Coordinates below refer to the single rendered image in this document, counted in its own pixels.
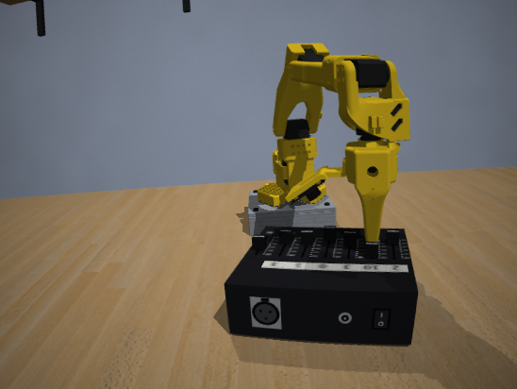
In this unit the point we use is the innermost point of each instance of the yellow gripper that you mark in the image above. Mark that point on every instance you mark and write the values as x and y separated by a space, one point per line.
372 167

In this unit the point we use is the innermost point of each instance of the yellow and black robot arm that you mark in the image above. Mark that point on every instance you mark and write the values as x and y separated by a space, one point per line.
371 117

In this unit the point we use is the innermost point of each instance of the black lighting desk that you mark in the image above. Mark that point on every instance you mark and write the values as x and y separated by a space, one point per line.
325 285

